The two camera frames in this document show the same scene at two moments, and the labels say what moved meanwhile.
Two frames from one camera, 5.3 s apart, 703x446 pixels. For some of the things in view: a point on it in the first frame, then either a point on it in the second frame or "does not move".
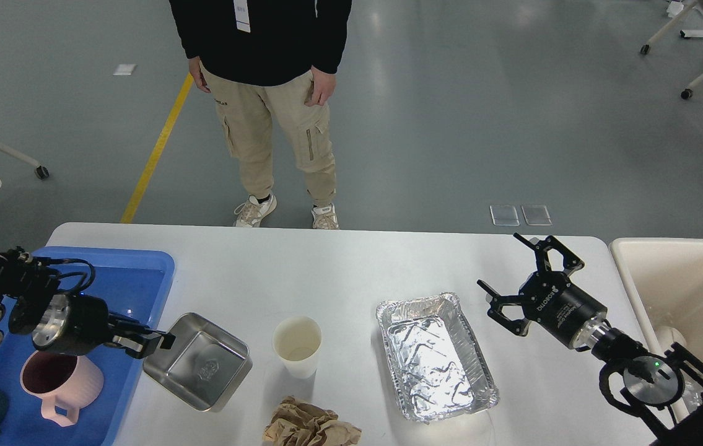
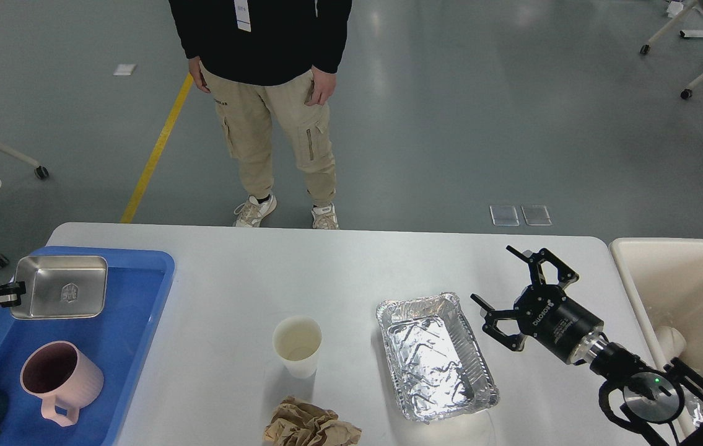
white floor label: (125, 69) does not move
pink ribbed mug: (66, 383) does not move
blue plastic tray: (135, 284) does not move
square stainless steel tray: (205, 364) → (67, 287)
